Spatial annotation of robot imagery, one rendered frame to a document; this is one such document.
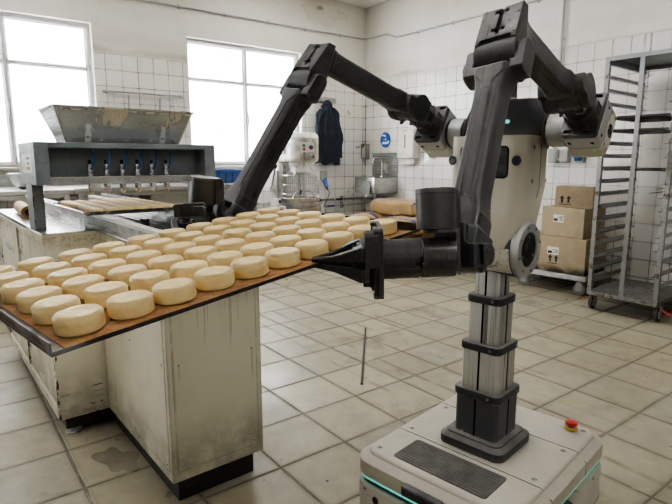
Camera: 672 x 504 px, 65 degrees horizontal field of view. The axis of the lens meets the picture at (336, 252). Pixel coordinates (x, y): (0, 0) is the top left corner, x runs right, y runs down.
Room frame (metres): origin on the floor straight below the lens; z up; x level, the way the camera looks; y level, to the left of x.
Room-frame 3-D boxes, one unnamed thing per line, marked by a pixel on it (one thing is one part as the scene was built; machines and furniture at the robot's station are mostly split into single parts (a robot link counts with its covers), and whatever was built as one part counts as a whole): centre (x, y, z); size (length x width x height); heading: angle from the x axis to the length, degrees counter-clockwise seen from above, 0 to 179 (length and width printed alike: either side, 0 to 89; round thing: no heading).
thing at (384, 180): (6.62, -0.53, 0.93); 0.99 x 0.38 x 1.09; 37
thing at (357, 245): (0.75, -0.01, 0.96); 0.09 x 0.07 x 0.07; 91
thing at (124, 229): (2.32, 1.11, 0.87); 2.01 x 0.03 x 0.07; 39
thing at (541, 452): (1.52, -0.45, 0.24); 0.68 x 0.53 x 0.41; 136
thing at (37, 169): (2.32, 0.93, 1.01); 0.72 x 0.33 x 0.34; 129
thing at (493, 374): (1.52, -0.46, 0.38); 0.13 x 0.13 x 0.40; 46
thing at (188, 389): (1.93, 0.61, 0.45); 0.70 x 0.34 x 0.90; 39
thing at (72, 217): (2.56, 1.38, 0.88); 1.28 x 0.01 x 0.07; 39
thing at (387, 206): (5.69, -0.73, 0.62); 0.72 x 0.42 x 0.17; 43
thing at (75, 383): (2.69, 1.22, 0.42); 1.28 x 0.72 x 0.84; 39
